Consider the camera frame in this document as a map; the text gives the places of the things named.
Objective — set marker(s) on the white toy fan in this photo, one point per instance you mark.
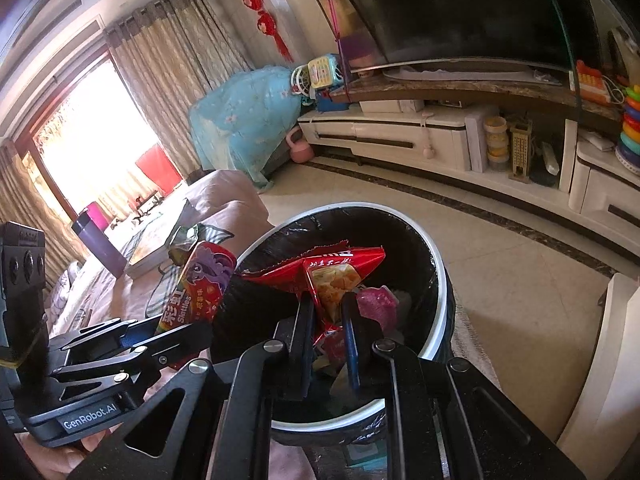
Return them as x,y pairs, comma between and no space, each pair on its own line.
301,82

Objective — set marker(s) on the beige patterned curtain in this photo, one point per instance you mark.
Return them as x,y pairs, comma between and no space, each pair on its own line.
30,200
165,60

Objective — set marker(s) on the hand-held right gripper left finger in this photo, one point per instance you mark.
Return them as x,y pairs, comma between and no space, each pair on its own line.
302,350

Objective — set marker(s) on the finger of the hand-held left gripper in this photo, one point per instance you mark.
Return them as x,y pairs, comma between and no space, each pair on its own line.
125,367
125,337

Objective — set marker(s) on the red cloth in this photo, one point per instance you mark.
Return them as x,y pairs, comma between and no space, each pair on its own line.
157,170

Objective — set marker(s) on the yellow box grater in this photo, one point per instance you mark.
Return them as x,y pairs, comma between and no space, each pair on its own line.
520,152

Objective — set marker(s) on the person's left hand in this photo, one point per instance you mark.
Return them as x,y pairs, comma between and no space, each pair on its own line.
55,462

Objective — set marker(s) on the white television cabinet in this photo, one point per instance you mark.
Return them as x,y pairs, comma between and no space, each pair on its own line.
390,132

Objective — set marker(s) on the green snack packet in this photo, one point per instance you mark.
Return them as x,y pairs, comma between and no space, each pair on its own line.
182,245

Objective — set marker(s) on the pink cabinet child lock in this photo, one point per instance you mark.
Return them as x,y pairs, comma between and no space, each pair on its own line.
427,150

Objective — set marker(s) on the picture book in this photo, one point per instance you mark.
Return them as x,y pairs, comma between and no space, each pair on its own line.
155,252

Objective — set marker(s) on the silver handbag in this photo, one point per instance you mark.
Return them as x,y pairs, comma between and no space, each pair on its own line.
625,55

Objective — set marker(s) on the pink sofa cover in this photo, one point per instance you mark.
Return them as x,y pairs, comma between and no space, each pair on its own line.
225,192

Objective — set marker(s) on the red knot wall decoration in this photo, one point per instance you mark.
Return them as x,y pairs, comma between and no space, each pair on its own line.
260,15

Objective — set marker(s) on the pink wrapper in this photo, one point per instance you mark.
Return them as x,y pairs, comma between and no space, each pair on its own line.
377,305

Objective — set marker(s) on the pink kettlebell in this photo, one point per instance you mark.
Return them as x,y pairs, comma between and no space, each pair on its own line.
300,149

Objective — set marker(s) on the colourful toy activity cube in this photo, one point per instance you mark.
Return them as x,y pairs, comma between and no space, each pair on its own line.
324,70

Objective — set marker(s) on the black curved television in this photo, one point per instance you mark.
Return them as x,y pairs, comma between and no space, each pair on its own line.
450,5

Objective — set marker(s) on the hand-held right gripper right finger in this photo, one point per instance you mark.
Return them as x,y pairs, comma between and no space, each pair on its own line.
350,355

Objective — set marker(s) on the white flat box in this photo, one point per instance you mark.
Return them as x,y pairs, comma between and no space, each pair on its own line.
390,106

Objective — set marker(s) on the purple water bottle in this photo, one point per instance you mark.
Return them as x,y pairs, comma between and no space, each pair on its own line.
100,245

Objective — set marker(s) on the red cracker snack packet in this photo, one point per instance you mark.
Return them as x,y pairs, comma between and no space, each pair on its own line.
280,272

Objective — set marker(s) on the stacked cream yellow cups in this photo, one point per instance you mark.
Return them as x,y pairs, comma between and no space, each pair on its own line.
496,142

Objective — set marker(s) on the blue toy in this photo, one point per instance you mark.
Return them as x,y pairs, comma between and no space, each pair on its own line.
332,101

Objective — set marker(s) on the black bin liner bag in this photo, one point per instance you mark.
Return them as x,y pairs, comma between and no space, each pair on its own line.
250,305

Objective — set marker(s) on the red Skittles candy bag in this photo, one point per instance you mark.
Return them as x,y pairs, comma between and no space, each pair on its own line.
205,270

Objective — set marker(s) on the white side cabinet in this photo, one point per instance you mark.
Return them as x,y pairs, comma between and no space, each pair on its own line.
605,360

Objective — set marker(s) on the blue floral dust cover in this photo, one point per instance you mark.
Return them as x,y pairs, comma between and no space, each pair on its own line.
245,115

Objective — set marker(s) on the white round trash bin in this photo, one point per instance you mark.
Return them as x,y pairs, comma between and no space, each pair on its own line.
325,422

